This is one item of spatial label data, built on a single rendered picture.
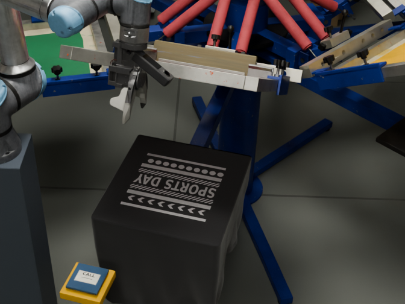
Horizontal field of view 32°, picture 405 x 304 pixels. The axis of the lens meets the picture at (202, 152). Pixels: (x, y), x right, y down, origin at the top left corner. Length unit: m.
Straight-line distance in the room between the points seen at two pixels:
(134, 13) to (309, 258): 2.10
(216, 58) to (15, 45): 0.75
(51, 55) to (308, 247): 1.58
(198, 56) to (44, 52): 0.93
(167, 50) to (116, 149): 1.68
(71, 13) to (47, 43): 1.60
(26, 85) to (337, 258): 1.97
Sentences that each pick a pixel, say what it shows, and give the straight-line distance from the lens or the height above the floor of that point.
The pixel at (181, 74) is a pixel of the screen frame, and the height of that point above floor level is 1.54.
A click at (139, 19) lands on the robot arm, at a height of 1.75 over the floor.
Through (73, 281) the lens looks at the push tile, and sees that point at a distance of 2.19.
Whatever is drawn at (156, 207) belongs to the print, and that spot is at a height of 0.95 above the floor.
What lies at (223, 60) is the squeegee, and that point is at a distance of 2.57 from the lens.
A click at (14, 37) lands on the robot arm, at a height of 1.55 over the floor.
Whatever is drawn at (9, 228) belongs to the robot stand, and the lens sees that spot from 2.42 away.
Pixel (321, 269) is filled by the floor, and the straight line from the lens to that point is 3.58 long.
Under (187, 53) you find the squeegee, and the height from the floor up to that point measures 1.28.
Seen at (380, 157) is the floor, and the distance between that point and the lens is 4.32.
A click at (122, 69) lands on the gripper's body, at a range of 1.84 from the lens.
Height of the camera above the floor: 2.60
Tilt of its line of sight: 38 degrees down
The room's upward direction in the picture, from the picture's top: 2 degrees clockwise
